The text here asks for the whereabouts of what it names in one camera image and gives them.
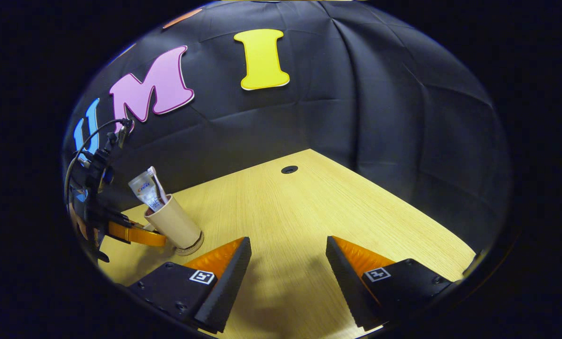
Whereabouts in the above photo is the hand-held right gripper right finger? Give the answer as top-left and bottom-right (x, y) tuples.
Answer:
(326, 236), (453, 331)

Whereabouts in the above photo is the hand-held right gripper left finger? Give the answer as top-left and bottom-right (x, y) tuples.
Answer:
(128, 237), (252, 334)

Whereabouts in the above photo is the beige cup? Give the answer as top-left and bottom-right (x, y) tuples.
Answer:
(144, 194), (202, 249)

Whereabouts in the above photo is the white toothpaste tube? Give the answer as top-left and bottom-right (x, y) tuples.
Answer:
(128, 169), (167, 212)

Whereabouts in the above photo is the round cork coaster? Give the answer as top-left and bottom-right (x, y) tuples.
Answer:
(174, 232), (205, 257)

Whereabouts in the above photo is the white toothbrush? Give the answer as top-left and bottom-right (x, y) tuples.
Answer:
(147, 166), (169, 204)

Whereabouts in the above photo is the wooden desktop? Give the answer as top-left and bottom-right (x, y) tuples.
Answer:
(97, 149), (477, 339)

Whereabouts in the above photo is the black cable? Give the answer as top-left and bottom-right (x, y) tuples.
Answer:
(64, 119), (134, 203)

